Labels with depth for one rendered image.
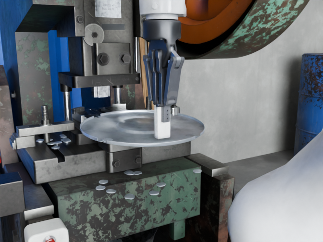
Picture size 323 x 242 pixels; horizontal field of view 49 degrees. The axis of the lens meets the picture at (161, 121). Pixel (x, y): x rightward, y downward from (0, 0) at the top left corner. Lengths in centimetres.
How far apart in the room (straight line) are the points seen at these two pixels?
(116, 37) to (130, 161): 33
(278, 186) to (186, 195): 64
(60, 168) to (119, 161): 15
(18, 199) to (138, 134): 28
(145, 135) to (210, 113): 201
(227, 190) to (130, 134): 35
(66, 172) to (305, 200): 67
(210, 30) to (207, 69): 157
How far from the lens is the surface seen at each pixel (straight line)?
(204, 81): 268
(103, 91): 103
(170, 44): 68
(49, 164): 90
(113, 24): 97
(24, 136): 100
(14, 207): 80
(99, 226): 90
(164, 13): 68
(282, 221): 36
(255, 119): 309
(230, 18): 106
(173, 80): 68
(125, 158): 93
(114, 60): 94
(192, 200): 101
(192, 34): 121
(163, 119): 72
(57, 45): 215
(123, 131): 79
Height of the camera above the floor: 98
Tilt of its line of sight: 13 degrees down
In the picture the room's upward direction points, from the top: straight up
